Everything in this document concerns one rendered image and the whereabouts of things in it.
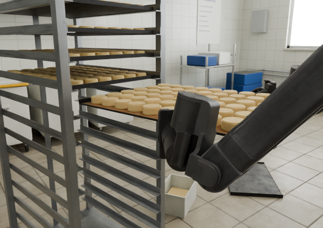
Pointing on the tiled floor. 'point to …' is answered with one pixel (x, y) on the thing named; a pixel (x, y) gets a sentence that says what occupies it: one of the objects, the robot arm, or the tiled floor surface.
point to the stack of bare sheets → (256, 183)
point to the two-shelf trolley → (209, 68)
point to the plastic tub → (179, 195)
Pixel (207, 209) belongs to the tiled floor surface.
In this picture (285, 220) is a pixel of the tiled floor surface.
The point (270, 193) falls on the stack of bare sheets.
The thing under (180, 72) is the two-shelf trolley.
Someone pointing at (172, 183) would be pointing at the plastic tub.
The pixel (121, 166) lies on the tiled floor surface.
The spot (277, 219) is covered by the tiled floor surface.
